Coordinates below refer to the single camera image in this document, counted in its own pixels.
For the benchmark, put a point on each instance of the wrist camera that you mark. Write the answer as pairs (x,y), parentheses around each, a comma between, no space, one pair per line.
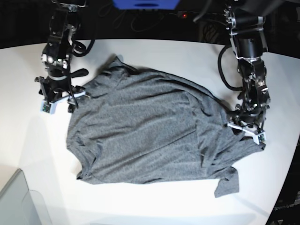
(259,138)
(48,107)

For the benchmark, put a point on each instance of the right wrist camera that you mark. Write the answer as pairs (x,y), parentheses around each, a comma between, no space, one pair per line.
(48,107)

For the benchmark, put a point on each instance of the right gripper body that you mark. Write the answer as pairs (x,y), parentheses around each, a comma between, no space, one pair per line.
(60,89)

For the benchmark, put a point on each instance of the grey t-shirt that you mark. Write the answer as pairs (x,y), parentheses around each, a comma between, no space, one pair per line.
(143,126)

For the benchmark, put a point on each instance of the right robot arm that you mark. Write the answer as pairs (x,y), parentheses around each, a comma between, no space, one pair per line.
(56,56)

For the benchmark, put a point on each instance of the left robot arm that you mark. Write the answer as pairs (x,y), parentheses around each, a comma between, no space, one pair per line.
(244,22)

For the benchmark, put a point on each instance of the translucent grey tray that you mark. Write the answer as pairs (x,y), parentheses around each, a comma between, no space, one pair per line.
(21,206)

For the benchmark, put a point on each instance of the blue plastic bin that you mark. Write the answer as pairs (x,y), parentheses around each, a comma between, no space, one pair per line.
(145,4)

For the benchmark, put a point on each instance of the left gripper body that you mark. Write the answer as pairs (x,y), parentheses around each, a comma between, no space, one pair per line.
(249,122)

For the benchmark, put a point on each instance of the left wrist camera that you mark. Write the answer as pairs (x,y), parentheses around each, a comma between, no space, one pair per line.
(259,138)

